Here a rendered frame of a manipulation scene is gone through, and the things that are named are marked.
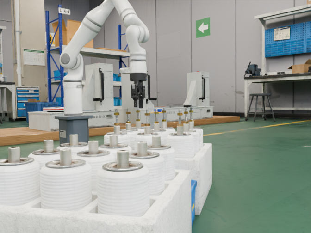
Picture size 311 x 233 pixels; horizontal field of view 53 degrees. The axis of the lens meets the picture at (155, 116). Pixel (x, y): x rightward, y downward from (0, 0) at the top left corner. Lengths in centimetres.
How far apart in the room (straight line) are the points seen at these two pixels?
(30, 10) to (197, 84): 446
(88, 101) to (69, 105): 198
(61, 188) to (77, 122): 103
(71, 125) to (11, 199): 97
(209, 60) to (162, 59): 152
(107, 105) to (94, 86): 26
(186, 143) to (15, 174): 58
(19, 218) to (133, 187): 21
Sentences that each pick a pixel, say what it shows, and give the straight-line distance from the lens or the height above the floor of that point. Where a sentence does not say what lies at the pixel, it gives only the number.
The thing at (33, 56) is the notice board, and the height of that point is 140.
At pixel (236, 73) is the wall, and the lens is 678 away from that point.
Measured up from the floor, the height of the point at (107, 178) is 24.
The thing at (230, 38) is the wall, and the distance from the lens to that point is 696.
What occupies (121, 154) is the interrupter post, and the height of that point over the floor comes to 28.
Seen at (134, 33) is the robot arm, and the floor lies 66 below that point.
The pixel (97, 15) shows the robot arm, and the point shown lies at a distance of 159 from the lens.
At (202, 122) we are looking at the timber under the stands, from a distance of 460.
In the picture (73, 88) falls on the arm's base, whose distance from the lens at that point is 163.
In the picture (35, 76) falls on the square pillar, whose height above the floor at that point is 96.
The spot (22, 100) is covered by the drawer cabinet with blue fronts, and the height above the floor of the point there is 42.
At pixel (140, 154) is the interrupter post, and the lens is 68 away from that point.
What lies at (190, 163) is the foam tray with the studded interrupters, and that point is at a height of 17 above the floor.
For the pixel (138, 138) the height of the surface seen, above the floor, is 24.
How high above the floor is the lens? 37
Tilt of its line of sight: 3 degrees down
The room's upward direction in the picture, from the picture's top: 1 degrees counter-clockwise
